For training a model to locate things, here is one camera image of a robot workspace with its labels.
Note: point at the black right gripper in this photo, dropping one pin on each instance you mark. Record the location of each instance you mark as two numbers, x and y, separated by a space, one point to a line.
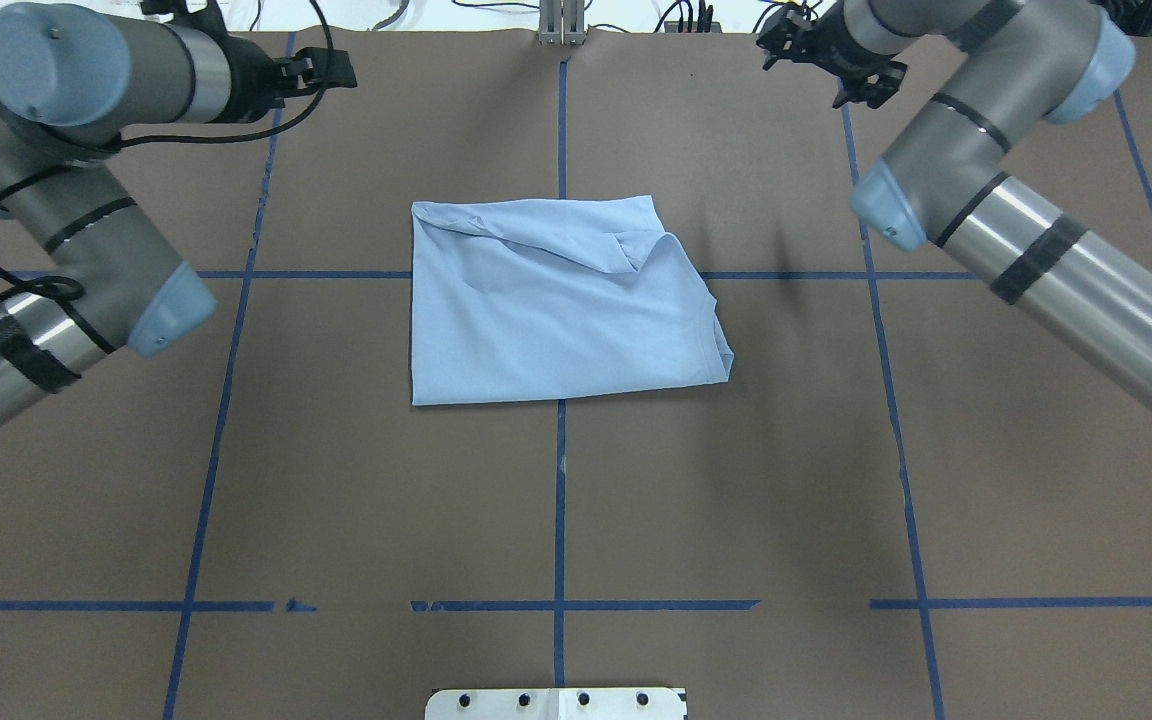
829 45

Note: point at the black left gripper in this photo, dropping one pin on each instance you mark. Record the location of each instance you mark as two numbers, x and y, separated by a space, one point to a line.
252 92

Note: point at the light blue t-shirt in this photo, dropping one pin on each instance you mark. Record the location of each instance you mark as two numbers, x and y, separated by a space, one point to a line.
540 299

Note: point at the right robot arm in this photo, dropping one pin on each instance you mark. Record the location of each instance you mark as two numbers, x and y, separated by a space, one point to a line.
944 181

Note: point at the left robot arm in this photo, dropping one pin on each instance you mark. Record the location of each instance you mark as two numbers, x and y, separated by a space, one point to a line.
84 269

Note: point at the aluminium frame post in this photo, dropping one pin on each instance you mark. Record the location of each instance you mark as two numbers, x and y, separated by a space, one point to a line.
562 23

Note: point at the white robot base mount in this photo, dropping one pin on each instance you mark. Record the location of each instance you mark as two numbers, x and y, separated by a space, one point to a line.
559 703

